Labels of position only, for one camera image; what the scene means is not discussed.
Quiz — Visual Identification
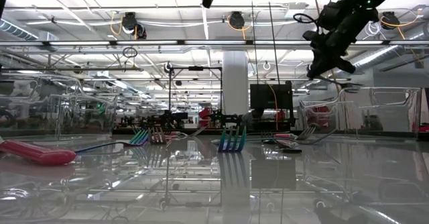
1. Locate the black hanging cable with coil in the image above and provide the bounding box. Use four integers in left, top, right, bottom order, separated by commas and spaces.
266, 0, 282, 85

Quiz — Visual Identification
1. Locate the thin black hanging cable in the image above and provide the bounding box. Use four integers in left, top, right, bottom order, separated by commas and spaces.
250, 0, 259, 84

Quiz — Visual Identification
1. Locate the person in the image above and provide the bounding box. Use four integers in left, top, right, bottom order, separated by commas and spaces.
240, 108, 266, 131

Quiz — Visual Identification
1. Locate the silver ventilation duct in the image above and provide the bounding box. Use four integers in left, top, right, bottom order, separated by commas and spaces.
334, 24, 429, 79
0, 17, 60, 53

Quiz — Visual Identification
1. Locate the black ceiling cable reel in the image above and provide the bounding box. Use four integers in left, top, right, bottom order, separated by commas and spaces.
120, 11, 147, 40
379, 11, 423, 30
226, 11, 251, 40

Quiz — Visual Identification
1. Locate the orange cable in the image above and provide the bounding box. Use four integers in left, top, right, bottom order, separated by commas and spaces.
267, 82, 280, 131

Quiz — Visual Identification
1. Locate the long ceiling light strip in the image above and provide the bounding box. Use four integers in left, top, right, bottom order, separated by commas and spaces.
0, 40, 429, 47

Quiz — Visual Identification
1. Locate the black frame rig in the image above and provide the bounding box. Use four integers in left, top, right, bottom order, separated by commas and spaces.
167, 65, 223, 131

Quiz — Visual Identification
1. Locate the red storage bin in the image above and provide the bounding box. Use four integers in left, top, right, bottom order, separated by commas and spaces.
308, 105, 332, 128

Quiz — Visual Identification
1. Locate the white building column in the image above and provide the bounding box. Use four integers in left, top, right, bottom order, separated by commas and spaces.
222, 50, 250, 131

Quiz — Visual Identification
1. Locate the black monitor on stand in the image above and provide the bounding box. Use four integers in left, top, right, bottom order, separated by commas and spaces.
249, 80, 295, 131

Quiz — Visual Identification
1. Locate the clear plastic bin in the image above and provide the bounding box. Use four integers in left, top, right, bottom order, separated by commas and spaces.
0, 70, 119, 142
298, 85, 422, 140

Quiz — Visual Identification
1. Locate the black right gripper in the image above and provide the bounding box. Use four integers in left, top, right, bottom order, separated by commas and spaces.
302, 2, 380, 80

